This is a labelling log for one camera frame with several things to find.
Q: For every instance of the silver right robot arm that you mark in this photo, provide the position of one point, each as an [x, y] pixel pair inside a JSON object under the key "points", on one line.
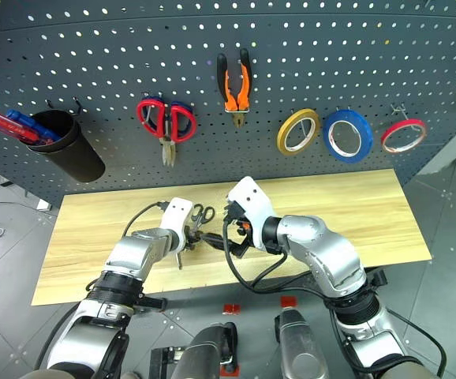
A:
{"points": [[322, 252]]}

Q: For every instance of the metal pegboard hook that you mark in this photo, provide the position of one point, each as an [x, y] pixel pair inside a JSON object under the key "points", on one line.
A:
{"points": [[398, 109], [305, 128]]}

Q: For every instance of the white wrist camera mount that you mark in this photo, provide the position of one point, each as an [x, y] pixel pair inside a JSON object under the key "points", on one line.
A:
{"points": [[253, 207], [177, 219]]}

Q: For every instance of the yellow tape roll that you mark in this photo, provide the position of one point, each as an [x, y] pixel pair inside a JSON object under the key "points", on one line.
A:
{"points": [[285, 132]]}

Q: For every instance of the blue tape roll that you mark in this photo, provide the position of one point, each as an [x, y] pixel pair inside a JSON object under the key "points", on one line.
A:
{"points": [[332, 142]]}

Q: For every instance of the orange and black pliers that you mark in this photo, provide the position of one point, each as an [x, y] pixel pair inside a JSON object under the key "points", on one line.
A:
{"points": [[239, 92]]}

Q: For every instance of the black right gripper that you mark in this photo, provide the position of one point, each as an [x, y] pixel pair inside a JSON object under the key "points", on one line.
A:
{"points": [[234, 217]]}

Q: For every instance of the red square floor marker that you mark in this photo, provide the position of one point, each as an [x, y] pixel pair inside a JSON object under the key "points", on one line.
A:
{"points": [[232, 308], [288, 301]]}

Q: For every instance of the red tape roll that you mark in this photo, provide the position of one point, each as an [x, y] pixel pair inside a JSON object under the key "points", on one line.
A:
{"points": [[403, 127]]}

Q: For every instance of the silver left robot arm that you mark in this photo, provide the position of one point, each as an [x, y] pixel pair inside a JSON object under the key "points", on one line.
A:
{"points": [[133, 256]]}

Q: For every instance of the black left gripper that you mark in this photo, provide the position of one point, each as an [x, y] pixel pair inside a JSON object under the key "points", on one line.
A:
{"points": [[191, 238]]}

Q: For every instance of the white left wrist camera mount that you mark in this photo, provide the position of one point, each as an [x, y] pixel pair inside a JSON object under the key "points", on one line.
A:
{"points": [[177, 219]]}

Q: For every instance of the dark grey metal pegboard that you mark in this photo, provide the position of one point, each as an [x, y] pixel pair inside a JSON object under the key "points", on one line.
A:
{"points": [[117, 71]]}

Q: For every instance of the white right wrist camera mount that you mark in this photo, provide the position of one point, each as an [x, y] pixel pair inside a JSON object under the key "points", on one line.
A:
{"points": [[253, 207]]}

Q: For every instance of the dark rounded robot leg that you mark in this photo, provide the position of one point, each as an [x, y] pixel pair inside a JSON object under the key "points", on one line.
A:
{"points": [[208, 351], [301, 347]]}

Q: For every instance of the black cylindrical holder cup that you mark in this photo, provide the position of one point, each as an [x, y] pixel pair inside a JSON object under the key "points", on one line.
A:
{"points": [[70, 152]]}

